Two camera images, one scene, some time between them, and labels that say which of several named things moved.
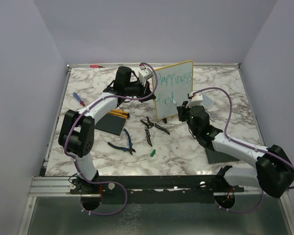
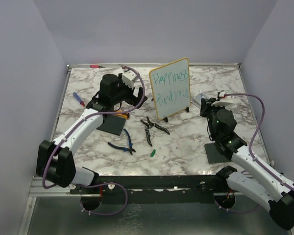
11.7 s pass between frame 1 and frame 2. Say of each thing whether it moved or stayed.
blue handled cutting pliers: stayed
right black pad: stayed
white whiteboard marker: moved
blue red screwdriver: stayed
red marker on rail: stayed
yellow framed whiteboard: moved
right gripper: moved
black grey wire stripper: stayed
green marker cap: stayed
